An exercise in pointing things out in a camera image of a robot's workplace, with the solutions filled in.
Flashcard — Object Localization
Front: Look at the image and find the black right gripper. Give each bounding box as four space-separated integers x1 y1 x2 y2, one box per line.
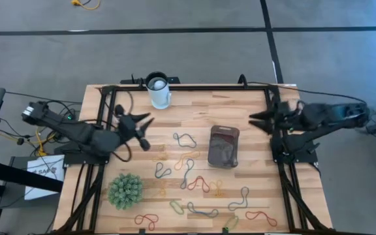
249 101 302 135

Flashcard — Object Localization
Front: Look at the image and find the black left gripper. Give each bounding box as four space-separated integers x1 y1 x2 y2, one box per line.
114 104 155 151

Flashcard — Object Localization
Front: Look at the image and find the blue rubber band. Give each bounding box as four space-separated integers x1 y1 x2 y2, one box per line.
154 162 172 180
180 158 195 190
172 132 198 149
228 186 250 212
187 202 219 219

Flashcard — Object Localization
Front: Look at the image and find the red rubber band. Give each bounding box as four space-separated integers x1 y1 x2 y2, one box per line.
134 213 160 232
187 176 211 193
245 210 278 227

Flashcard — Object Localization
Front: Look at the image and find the transparent grey plastic bin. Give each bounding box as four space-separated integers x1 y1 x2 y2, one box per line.
207 125 241 170

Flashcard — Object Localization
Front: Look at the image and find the white cylindrical container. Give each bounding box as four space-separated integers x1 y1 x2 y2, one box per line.
144 70 172 110

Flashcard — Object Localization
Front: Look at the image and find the green artificial plant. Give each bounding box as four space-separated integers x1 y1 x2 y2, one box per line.
106 172 145 211

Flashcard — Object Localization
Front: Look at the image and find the green rubber band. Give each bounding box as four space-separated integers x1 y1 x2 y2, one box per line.
223 215 240 231
169 200 185 215

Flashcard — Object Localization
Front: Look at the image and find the white paper sheet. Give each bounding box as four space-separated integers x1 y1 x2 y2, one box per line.
23 154 65 201

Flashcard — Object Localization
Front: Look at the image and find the black metal beam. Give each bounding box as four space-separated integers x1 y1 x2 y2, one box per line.
0 157 64 193

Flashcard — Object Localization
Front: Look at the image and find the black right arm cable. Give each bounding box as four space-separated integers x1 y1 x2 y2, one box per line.
246 81 370 105

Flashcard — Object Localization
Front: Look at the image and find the black floor cable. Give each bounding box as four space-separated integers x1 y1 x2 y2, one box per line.
4 91 84 104

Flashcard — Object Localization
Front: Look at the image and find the yellow floor cable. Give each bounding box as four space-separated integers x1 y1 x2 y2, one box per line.
70 0 101 10

